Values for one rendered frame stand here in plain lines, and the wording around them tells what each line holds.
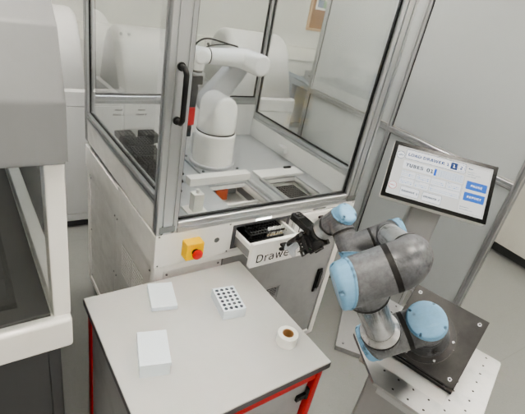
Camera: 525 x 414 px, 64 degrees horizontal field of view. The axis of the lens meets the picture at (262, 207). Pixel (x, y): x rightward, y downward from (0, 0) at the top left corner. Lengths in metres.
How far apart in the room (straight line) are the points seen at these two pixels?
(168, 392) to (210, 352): 0.19
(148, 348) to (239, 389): 0.29
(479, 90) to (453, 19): 0.49
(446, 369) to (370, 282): 0.66
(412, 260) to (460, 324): 0.65
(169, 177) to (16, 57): 0.64
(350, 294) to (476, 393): 0.78
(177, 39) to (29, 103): 0.50
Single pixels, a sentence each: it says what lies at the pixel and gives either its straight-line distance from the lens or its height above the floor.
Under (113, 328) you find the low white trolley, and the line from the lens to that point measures 1.45.
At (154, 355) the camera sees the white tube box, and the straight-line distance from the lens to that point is 1.30.
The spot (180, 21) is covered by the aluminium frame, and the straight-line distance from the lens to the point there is 1.29.
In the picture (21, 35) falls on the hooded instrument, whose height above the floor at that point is 1.62.
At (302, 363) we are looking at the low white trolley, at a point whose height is 0.76.
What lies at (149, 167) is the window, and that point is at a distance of 1.55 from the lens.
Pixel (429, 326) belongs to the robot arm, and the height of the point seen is 1.01.
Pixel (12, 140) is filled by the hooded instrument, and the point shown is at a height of 1.42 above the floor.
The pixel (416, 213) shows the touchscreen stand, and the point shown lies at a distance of 2.37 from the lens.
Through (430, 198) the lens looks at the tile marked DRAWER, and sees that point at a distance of 2.26.
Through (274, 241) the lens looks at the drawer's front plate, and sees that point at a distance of 1.63.
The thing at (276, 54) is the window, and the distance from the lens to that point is 1.50.
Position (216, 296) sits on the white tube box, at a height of 0.80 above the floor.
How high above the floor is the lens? 1.78
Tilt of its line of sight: 28 degrees down
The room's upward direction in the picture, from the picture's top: 12 degrees clockwise
